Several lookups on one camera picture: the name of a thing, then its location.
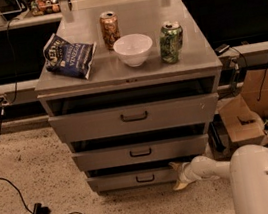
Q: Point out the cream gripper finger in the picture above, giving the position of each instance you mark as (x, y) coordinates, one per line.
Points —
(176, 166)
(179, 185)

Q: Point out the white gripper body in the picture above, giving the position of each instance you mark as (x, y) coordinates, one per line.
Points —
(188, 173)

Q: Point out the grey bottom drawer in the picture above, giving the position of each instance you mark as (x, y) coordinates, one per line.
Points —
(122, 181)

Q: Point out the grey drawer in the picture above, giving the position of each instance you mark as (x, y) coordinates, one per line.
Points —
(122, 181)
(135, 118)
(140, 153)

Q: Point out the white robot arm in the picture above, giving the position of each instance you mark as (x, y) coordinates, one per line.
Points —
(247, 171)

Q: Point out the grey middle drawer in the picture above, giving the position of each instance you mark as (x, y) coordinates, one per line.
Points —
(140, 153)

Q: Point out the open cardboard box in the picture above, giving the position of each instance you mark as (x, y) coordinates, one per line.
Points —
(244, 115)

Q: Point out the grey top drawer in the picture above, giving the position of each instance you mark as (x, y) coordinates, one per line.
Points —
(135, 118)

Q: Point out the small black device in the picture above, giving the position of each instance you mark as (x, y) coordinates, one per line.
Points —
(221, 49)

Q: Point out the white bowl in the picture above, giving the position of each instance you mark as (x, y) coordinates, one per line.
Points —
(133, 50)

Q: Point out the green soda can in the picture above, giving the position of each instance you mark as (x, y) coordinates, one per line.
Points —
(171, 42)

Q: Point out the blue chip bag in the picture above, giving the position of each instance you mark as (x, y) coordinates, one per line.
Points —
(65, 58)

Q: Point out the orange soda can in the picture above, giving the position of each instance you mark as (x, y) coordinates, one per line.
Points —
(109, 27)

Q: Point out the colourful items on shelf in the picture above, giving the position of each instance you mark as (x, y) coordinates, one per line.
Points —
(44, 7)

